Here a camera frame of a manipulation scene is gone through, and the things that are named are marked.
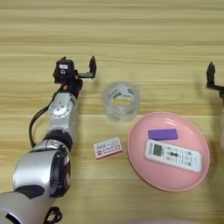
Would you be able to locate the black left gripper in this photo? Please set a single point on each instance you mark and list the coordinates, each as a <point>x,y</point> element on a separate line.
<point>73,84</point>

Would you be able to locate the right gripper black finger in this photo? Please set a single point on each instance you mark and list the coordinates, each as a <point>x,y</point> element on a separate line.
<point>211,74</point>

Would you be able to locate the clear adhesive tape roll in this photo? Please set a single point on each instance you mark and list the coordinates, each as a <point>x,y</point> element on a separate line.
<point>108,108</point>

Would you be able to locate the white remote control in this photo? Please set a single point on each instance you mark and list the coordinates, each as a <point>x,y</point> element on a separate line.
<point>175,156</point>

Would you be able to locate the pink round plate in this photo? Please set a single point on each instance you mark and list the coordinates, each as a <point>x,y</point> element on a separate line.
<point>137,163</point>

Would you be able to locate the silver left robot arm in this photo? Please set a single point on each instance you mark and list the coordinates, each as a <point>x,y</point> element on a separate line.
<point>38,172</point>

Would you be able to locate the left gripper labelled black box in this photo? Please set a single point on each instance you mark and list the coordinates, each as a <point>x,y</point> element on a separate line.
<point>63,70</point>

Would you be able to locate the purple rectangular block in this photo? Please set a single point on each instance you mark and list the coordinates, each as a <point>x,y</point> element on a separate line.
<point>162,134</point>

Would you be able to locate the small pink white box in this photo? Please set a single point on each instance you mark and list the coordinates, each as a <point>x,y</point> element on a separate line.
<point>108,148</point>

